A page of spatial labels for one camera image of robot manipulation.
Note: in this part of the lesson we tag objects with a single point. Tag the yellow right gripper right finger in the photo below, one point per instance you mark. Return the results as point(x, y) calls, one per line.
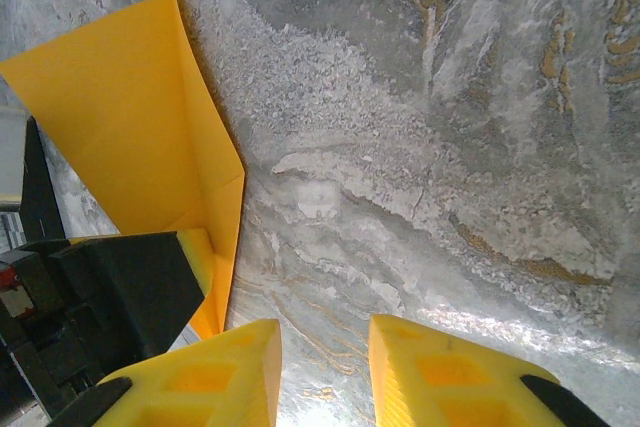
point(450, 382)

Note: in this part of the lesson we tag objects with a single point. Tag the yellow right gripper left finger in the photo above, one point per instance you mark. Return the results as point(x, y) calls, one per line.
point(200, 387)

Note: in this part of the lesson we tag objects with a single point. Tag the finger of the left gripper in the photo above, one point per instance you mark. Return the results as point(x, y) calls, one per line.
point(145, 287)
point(40, 187)

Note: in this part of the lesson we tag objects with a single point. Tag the orange cloth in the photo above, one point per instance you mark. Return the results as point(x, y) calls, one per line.
point(125, 97)

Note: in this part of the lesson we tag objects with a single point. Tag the black white chessboard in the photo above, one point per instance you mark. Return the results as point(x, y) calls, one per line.
point(10, 232)

